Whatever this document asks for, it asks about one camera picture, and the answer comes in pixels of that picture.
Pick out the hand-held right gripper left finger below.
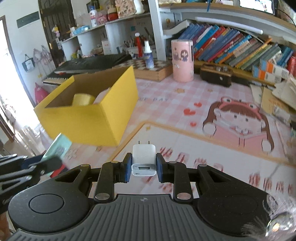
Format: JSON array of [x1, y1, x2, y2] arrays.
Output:
[[55, 152, 133, 202]]

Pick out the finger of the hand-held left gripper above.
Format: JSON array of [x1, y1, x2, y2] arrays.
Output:
[[23, 157, 63, 179], [0, 155, 45, 172]]

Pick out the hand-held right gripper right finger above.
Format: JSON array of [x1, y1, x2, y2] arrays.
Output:
[[155, 152, 234, 202]]

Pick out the white charger plug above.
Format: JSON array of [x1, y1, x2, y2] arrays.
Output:
[[131, 140, 156, 178]]

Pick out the teal card packet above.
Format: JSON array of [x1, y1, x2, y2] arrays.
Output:
[[43, 133, 73, 163]]

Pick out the yellow cardboard box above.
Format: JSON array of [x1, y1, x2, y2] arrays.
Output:
[[33, 65, 139, 147]]

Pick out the yellow tape roll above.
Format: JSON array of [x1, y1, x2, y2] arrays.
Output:
[[72, 93, 96, 106]]

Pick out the pink backpack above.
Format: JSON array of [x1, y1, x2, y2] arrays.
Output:
[[35, 82, 49, 105]]

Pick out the white folded paper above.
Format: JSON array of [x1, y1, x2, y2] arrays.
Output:
[[94, 87, 112, 104]]

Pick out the checkered wooden box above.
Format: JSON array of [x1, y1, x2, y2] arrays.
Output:
[[128, 59, 173, 81]]

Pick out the hanging tote bags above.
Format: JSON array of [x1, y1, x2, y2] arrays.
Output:
[[22, 45, 53, 72]]

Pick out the pink printed cylinder container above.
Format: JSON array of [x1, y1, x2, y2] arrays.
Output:
[[171, 39, 195, 82]]

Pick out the dark brown small case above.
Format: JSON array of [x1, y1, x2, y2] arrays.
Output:
[[200, 64, 233, 88]]

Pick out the white spray bottle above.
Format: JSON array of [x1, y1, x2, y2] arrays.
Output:
[[143, 40, 155, 69]]

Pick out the black electronic keyboard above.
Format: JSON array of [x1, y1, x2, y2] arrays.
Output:
[[42, 54, 132, 86]]

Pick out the white pen holder with pens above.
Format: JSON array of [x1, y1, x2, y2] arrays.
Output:
[[126, 35, 149, 58]]

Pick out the red bottle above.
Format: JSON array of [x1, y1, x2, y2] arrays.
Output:
[[135, 32, 142, 58]]

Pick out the white red carton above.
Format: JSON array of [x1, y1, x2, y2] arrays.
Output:
[[101, 39, 111, 55]]

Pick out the blurry translucent object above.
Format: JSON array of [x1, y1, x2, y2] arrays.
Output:
[[240, 193, 296, 241]]

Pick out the white cubby shelf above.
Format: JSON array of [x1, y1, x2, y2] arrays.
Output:
[[60, 11, 160, 62]]

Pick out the blue tissue packet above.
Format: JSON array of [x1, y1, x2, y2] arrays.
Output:
[[73, 25, 90, 35]]

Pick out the row of blue spined books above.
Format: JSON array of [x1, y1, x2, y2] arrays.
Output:
[[178, 23, 296, 70]]

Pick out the open white book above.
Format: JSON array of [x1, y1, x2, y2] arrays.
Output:
[[163, 20, 191, 35]]

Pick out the dark brown door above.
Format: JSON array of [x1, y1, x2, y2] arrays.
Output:
[[38, 0, 78, 67]]

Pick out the orange blue small boxes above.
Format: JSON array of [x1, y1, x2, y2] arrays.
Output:
[[252, 59, 289, 84]]

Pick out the stack of loose papers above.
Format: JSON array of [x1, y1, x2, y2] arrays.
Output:
[[250, 74, 296, 123]]

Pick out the pink patterned small box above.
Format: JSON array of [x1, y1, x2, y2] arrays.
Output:
[[97, 11, 108, 25]]

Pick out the white bottle blue cap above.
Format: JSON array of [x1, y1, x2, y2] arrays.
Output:
[[89, 6, 98, 28]]

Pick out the red round jar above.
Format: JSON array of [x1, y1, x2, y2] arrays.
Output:
[[107, 7, 119, 21]]

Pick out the white tube lamp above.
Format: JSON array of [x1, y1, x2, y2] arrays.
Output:
[[195, 17, 264, 34]]

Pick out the phone with lit screen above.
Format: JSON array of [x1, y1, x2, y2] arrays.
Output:
[[239, 0, 275, 15]]

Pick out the white post wooden bookshelf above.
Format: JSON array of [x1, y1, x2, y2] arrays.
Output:
[[148, 0, 296, 86]]

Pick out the green wall sign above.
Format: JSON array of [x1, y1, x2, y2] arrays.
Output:
[[16, 11, 39, 29]]

